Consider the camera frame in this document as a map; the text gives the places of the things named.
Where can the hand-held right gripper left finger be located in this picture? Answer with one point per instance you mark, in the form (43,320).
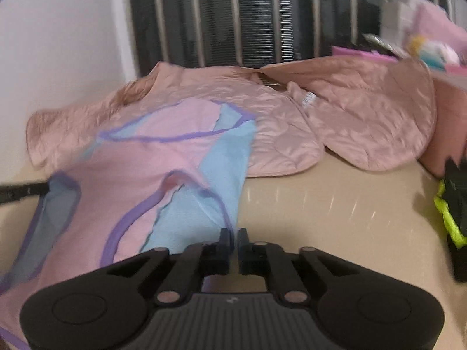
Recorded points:
(222,251)

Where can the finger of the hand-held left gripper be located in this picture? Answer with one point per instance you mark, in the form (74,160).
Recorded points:
(27,190)

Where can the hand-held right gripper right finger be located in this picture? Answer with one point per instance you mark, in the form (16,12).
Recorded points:
(245,251)

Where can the pink and blue shirt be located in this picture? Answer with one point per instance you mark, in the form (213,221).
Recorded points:
(120,175)

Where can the pink quilted jacket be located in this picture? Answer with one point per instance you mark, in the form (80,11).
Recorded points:
(328,116)

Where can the flat pink box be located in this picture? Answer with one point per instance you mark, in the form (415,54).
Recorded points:
(361,53)

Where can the window with metal grille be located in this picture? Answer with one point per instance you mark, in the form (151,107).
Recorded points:
(255,14)

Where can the pink storage box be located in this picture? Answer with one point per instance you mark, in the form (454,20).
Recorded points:
(450,124)

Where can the patterned plastic packet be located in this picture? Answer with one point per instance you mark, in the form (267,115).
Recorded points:
(379,42)

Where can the white and yellow plush toy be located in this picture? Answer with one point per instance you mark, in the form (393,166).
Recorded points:
(434,51)

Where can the stack of white boxes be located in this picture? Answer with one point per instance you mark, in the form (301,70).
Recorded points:
(397,14)

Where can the pink pouch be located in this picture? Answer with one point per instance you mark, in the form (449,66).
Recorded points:
(437,25)

